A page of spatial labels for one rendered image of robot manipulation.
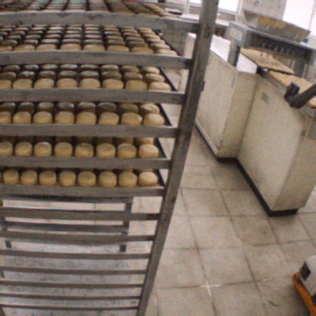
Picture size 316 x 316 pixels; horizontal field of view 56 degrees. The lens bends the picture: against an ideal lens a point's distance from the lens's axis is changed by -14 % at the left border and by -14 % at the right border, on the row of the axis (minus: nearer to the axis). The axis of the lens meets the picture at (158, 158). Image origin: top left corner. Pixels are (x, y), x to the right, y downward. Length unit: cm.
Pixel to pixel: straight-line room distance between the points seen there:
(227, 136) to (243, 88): 42
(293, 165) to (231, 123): 71
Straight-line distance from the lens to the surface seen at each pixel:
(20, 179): 95
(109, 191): 90
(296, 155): 217
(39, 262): 165
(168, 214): 94
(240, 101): 260
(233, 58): 257
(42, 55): 73
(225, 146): 274
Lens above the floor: 143
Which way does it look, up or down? 31 degrees down
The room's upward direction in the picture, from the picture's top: 11 degrees clockwise
